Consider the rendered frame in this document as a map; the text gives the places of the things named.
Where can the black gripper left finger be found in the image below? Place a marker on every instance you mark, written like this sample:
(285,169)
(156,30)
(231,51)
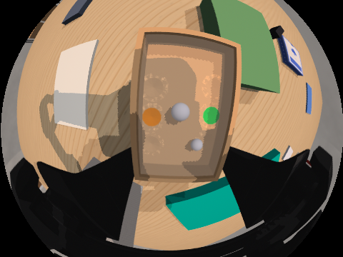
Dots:
(101,192)

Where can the white flat square case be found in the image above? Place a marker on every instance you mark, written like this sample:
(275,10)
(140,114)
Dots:
(287,153)

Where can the blue flat rectangular pad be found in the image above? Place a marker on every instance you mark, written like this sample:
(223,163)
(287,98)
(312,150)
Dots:
(309,99)

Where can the wooden ball-in-hole puzzle tray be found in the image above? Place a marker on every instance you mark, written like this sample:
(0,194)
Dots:
(185,89)

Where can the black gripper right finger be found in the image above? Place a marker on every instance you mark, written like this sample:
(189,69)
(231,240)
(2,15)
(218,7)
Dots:
(256,182)

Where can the teal flat box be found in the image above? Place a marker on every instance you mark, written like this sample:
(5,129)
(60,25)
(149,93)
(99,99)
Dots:
(209,203)

